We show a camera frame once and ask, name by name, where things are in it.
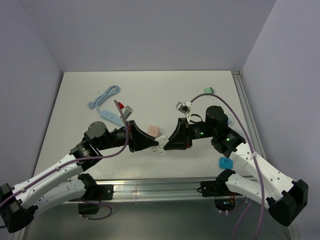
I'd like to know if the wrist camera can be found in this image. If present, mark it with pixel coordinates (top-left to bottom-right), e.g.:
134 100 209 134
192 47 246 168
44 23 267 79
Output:
118 102 133 122
175 101 192 115

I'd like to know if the blue flat plug adapter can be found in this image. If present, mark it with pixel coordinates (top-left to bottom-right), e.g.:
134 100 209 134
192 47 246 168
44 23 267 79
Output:
218 157 234 170

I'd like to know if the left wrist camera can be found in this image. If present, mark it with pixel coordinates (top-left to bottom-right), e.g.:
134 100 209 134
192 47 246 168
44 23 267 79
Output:
118 102 133 122

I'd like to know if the aluminium right rail frame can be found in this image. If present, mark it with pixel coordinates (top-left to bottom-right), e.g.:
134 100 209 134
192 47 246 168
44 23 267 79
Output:
231 70 266 158

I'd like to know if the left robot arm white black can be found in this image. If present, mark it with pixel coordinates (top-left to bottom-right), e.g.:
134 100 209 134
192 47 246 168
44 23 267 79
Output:
0 120 159 233

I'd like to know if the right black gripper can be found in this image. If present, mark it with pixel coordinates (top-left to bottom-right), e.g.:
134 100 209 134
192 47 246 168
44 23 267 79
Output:
163 117 216 150

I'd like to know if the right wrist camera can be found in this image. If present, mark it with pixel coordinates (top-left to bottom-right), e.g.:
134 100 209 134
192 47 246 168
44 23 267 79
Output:
175 101 192 115

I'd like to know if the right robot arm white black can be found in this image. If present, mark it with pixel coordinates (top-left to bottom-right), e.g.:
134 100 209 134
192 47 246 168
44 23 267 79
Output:
163 102 309 227

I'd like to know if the green plug adapter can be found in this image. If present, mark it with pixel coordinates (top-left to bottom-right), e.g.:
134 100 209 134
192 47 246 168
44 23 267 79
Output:
204 87 215 94

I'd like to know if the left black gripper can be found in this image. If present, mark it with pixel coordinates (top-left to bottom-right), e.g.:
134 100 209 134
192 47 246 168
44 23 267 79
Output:
97 120 159 153

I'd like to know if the white plug adapter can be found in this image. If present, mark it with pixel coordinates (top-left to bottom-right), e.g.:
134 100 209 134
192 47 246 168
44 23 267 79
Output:
151 135 169 154

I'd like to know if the pink cube socket adapter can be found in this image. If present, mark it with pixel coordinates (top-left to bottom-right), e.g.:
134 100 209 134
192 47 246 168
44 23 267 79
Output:
147 125 160 138

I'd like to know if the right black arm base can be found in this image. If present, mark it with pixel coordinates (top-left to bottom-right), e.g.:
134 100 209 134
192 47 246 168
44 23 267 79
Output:
197 180 241 213

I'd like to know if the aluminium rail frame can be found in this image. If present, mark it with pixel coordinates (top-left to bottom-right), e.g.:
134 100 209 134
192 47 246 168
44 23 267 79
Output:
231 70 266 158
23 176 298 240

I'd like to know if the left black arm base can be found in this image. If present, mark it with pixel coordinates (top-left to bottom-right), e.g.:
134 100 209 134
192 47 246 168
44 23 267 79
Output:
77 184 114 220

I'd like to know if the light blue power strip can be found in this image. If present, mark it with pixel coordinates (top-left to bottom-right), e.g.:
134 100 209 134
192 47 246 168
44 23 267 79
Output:
99 109 124 127

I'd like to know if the light blue charger with cable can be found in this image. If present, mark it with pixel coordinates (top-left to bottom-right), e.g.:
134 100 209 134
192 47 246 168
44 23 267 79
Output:
227 114 242 132

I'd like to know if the aluminium front rail frame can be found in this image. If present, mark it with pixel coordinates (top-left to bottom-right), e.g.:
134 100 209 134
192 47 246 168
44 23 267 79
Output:
23 176 298 240

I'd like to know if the light blue power cord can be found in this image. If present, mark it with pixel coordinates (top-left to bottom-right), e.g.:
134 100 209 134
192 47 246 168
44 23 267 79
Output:
87 85 121 113

